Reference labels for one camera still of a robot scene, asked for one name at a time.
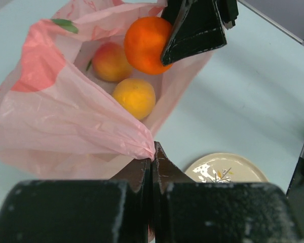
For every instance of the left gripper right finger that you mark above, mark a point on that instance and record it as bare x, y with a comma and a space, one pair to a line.
187, 211

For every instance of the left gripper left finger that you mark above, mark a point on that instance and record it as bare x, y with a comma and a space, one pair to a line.
112, 210

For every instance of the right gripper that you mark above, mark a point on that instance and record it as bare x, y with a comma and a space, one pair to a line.
197, 27

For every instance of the orange fake orange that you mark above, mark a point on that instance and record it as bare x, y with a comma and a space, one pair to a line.
144, 43

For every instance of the pink plastic bag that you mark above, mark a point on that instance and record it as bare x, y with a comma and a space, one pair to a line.
57, 120

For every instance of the fake peach with leaf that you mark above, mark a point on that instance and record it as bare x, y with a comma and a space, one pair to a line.
110, 63

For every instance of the yellow fake fruit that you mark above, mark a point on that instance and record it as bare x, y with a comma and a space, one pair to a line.
135, 95

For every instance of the beige ceramic plate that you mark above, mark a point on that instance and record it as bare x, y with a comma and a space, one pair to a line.
224, 168

